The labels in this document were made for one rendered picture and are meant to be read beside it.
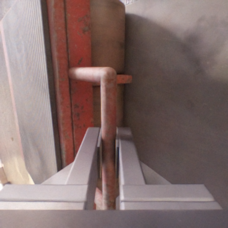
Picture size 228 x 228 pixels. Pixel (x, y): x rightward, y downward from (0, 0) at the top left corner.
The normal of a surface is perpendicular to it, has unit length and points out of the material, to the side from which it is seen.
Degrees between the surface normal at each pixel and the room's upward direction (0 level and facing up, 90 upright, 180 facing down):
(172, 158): 0
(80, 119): 90
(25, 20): 0
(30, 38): 0
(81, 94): 90
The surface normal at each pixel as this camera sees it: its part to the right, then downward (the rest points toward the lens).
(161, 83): -0.76, 0.18
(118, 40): 0.75, 0.18
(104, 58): 0.35, 0.26
